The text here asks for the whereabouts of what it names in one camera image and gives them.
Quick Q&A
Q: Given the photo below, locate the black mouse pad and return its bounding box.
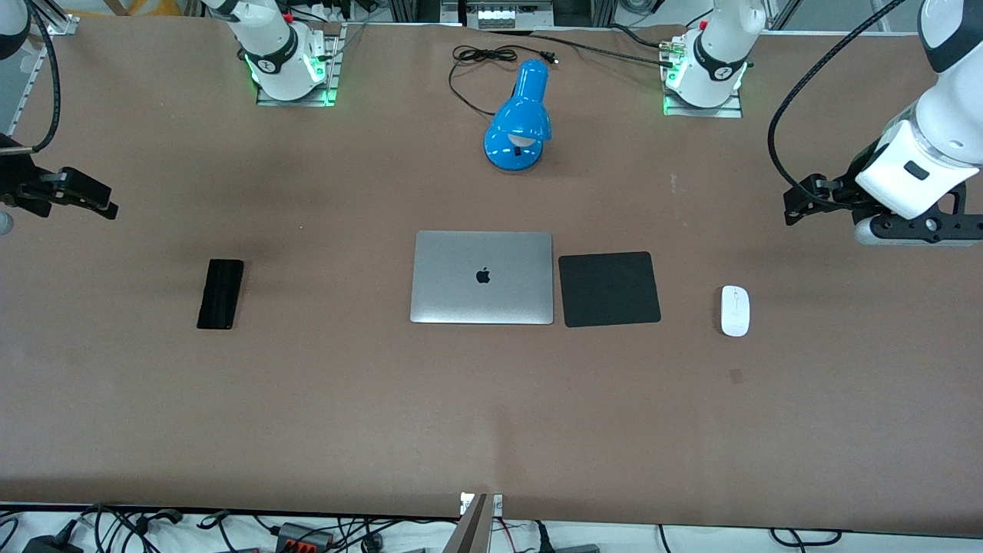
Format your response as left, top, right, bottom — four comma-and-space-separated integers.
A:
558, 250, 662, 329

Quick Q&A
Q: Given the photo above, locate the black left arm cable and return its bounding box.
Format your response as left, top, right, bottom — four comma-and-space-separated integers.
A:
767, 0, 909, 194

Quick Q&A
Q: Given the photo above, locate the aluminium frame rail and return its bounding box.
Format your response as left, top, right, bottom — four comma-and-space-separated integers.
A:
3, 34, 51, 137

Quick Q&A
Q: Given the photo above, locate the black lamp power cord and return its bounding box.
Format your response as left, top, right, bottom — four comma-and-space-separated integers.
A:
448, 45, 559, 118

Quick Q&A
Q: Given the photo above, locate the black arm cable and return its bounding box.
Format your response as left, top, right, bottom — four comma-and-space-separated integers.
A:
767, 0, 909, 194
28, 0, 61, 153

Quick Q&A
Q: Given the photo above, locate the blue desk lamp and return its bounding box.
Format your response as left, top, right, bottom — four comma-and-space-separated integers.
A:
483, 58, 552, 173

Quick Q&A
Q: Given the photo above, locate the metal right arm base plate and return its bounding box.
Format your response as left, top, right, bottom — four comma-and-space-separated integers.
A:
255, 23, 343, 108

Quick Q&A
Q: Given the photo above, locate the black smartphone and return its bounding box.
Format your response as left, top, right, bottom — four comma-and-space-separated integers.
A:
196, 259, 245, 331

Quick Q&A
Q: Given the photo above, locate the tangled black cable bundle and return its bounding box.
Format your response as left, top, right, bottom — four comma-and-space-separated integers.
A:
75, 503, 187, 553

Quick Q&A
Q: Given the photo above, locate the silver closed laptop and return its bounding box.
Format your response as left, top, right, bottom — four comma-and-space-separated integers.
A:
409, 230, 554, 326

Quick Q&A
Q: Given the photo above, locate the black power adapter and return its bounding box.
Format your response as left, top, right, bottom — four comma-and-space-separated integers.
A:
22, 531, 84, 553

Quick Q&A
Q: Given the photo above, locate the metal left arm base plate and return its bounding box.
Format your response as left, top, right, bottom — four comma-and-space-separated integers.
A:
662, 38, 744, 118

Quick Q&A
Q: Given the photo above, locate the black looped floor cable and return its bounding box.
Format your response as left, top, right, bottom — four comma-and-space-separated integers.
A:
768, 527, 844, 548

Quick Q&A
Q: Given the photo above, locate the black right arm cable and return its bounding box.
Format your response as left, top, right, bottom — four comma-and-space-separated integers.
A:
28, 0, 61, 153

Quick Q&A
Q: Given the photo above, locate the black cable toward arm base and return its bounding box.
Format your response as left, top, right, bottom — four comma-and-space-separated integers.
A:
488, 28, 678, 68

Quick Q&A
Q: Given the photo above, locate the white power strip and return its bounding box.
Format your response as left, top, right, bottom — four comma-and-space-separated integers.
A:
475, 3, 555, 31

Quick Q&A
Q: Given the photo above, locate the black box with orange connectors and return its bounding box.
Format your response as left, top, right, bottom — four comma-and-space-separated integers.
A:
275, 522, 336, 553

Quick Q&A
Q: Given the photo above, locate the white computer mouse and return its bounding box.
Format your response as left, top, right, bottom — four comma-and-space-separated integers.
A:
720, 285, 751, 338

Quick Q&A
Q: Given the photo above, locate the grey camera stand post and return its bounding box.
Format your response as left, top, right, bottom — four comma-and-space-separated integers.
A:
442, 492, 505, 553

